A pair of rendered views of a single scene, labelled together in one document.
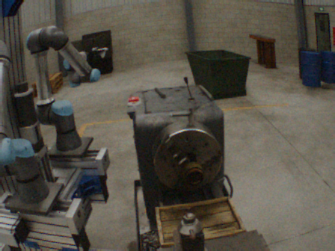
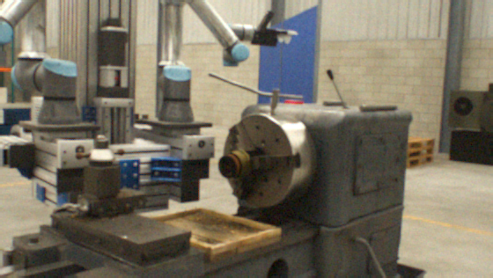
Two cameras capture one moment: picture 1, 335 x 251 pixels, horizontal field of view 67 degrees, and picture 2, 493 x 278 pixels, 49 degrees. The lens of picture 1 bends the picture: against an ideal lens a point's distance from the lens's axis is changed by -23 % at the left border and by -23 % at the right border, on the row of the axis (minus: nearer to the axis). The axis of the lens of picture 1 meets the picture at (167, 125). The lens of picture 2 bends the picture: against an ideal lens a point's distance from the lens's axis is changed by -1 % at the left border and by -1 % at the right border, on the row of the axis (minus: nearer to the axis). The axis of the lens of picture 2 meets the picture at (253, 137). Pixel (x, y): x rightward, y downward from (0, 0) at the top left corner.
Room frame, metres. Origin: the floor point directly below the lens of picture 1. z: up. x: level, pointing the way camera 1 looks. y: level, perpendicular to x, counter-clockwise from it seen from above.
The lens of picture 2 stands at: (0.03, -1.32, 1.34)
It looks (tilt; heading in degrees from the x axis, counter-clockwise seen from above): 6 degrees down; 45
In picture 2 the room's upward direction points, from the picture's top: 2 degrees clockwise
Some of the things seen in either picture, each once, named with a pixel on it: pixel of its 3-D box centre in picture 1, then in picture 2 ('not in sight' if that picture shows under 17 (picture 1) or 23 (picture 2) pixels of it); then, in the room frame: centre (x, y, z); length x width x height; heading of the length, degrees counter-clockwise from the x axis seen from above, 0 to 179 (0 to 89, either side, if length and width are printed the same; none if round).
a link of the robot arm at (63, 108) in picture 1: (62, 114); (176, 81); (1.42, 0.52, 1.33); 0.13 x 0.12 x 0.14; 63
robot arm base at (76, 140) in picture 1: (66, 136); (176, 109); (1.42, 0.51, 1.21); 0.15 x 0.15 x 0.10
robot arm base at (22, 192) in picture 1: (30, 184); (59, 109); (0.93, 0.56, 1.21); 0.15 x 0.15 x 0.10
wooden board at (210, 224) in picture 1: (198, 222); (204, 230); (1.08, -0.10, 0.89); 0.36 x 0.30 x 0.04; 94
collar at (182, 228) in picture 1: (189, 225); (100, 154); (0.76, -0.04, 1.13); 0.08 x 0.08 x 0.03
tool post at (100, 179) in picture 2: (191, 237); (103, 178); (0.76, -0.05, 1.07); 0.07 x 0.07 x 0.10; 4
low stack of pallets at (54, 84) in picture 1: (47, 84); (399, 150); (8.71, 3.55, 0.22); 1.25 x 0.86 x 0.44; 5
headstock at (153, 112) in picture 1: (173, 131); (326, 156); (1.76, -0.03, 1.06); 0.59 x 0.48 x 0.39; 4
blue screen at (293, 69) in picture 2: not in sight; (280, 92); (6.47, 4.45, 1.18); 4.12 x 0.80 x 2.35; 54
